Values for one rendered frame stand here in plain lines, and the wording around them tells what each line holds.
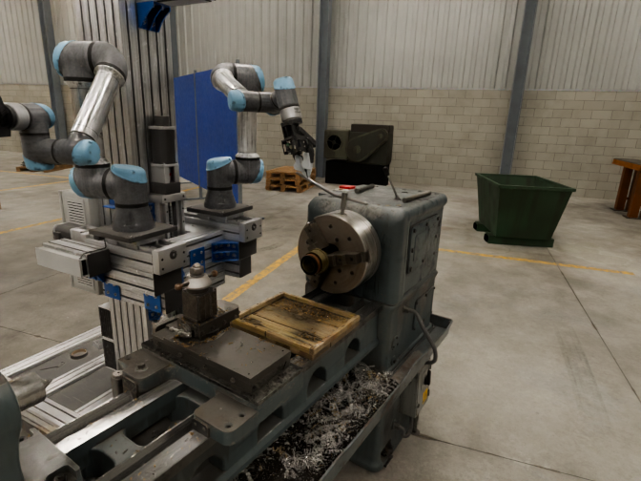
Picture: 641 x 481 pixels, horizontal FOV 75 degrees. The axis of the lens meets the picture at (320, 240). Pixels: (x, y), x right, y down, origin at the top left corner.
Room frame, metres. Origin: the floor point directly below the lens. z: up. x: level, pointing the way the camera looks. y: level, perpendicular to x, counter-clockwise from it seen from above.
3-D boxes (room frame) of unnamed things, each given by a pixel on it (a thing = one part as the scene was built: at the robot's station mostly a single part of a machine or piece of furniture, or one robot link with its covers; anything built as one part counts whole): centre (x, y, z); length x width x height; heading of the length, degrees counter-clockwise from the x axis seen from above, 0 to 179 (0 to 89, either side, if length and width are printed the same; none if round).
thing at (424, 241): (1.93, -0.27, 1.06); 0.59 x 0.48 x 0.39; 147
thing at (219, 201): (1.98, 0.49, 1.21); 0.15 x 0.15 x 0.10
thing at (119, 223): (1.54, 0.71, 1.21); 0.15 x 0.15 x 0.10
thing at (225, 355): (1.07, 0.29, 0.95); 0.43 x 0.17 x 0.05; 57
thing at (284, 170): (9.87, 0.73, 0.22); 1.25 x 0.86 x 0.44; 164
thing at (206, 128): (8.10, 2.37, 1.18); 4.12 x 0.80 x 2.35; 33
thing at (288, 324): (1.36, 0.08, 0.89); 0.36 x 0.30 x 0.04; 57
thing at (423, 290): (1.93, -0.27, 0.43); 0.60 x 0.48 x 0.86; 147
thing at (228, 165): (1.99, 0.48, 1.33); 0.13 x 0.12 x 0.14; 118
